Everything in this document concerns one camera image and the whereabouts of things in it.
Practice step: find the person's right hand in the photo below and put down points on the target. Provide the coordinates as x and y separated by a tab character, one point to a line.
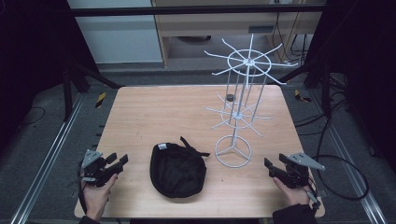
292	194

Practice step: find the black cap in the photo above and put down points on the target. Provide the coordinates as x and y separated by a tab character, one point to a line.
177	170

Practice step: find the black tripod stand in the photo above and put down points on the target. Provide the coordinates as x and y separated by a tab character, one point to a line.
77	77
320	77

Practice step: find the wooden cabinet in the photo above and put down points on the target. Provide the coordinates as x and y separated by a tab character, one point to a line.
218	28

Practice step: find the aluminium rail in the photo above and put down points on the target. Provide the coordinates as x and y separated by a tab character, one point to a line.
43	165
351	161

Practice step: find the black horizontal bar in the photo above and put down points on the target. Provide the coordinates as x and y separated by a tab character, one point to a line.
196	10

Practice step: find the small dark round disc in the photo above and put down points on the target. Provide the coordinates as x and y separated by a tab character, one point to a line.
230	97

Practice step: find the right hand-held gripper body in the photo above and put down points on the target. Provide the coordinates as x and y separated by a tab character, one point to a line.
298	169

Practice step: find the white cabinet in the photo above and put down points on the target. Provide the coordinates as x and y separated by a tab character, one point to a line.
118	37

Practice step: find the person's left hand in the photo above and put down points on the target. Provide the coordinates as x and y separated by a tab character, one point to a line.
97	196

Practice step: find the yellow black striped tape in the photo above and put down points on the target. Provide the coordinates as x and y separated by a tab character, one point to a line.
301	96
100	100

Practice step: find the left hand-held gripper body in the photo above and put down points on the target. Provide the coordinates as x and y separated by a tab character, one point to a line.
95	169

